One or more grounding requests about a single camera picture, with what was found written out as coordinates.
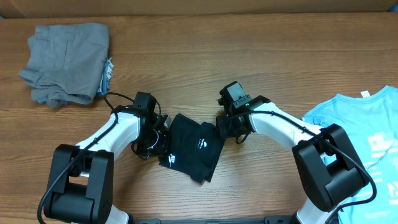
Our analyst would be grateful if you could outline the black t-shirt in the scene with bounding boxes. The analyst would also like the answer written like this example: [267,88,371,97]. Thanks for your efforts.
[159,113,225,184]

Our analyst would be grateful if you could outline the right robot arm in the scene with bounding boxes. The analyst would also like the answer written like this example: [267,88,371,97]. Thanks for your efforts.
[216,81,374,223]

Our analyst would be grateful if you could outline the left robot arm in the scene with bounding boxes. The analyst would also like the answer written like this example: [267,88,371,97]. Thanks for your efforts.
[37,92,170,224]

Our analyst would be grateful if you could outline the blue frayed denim garment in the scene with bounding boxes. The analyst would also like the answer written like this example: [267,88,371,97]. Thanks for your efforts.
[31,57,114,105]

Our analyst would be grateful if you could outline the grey folded shorts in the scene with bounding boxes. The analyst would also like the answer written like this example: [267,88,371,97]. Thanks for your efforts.
[19,23,109,109]

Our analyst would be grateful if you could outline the light blue t-shirt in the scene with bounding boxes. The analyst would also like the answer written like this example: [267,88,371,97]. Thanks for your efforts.
[302,86,397,223]

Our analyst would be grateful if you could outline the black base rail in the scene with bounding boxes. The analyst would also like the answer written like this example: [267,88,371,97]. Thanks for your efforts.
[129,215,296,224]

